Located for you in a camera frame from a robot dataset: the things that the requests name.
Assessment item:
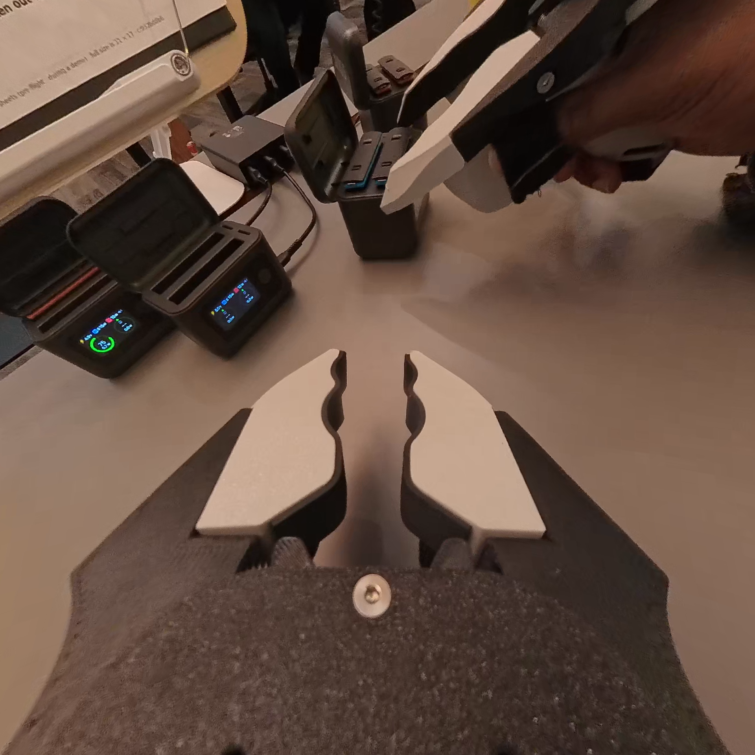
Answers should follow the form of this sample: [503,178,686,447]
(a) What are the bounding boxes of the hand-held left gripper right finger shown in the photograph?
[401,350,547,560]

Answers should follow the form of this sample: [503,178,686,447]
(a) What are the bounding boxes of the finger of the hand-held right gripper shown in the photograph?
[379,29,545,215]
[398,0,540,125]

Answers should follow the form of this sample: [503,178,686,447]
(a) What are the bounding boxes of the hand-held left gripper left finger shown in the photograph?
[195,349,349,558]

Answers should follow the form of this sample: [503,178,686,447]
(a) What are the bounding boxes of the black battery charging case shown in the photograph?
[66,158,294,359]
[0,196,175,379]
[285,70,430,260]
[326,11,428,133]

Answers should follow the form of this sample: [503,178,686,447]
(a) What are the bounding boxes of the person's right hand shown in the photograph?
[554,0,755,195]

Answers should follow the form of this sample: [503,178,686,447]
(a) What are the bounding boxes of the black multiport charger hub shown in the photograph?
[192,115,296,188]

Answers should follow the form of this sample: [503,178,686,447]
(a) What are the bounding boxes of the white board ledge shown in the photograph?
[0,62,201,205]

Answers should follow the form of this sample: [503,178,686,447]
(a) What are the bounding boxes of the printed paper sheet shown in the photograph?
[0,0,237,138]

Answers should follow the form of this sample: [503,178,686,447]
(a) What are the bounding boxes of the white peg wire clip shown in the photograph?
[170,0,197,80]

